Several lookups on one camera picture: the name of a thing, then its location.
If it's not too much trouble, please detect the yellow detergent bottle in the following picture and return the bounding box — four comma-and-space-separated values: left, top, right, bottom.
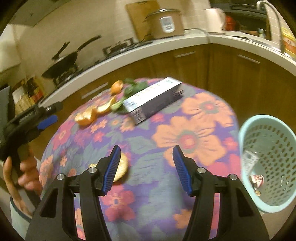
281, 27, 296, 59

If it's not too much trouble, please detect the red white paper cup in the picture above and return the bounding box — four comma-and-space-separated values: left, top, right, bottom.
249, 174, 264, 196

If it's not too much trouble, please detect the black power cable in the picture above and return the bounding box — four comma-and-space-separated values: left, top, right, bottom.
184, 27, 210, 38

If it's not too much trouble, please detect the person left hand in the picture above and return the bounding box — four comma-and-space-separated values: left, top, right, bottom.
3, 148, 43, 216

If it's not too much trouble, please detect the black frying pan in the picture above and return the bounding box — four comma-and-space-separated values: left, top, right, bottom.
42, 35, 101, 79

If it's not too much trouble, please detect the wooden cutting board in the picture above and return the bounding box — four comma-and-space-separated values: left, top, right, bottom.
125, 1, 159, 41

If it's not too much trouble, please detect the orange peel strip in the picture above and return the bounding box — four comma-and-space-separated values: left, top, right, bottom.
74, 96, 116, 126

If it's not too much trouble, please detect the orange peel cup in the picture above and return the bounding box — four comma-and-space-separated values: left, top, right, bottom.
110, 80, 123, 95

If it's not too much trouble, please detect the soy sauce bottle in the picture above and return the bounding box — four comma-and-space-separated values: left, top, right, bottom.
26, 75, 45, 103

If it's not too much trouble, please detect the white electric kettle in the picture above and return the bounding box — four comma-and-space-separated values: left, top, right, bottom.
204, 8, 226, 34

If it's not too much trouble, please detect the floral tablecloth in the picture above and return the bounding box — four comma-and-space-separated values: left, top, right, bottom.
40, 84, 240, 240

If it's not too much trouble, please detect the white blue milk carton box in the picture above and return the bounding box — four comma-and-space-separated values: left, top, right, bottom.
123, 77, 183, 125

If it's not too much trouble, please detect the green bok choy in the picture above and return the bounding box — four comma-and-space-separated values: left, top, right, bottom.
111, 78, 149, 114

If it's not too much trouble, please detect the steel kitchen faucet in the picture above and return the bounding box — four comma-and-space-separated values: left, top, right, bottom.
256, 1, 285, 53

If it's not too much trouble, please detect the red container on sill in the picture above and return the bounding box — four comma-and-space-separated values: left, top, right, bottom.
225, 15, 237, 31

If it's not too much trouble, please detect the black gas stove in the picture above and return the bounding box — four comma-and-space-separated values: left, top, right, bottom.
51, 38, 152, 86

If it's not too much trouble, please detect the orange peel piece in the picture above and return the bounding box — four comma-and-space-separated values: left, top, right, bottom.
87, 154, 128, 182

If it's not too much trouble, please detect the light blue plastic basket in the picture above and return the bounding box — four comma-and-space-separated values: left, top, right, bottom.
238, 114, 295, 213

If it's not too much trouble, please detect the brown rice cooker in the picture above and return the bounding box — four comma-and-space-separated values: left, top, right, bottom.
144, 9, 185, 39

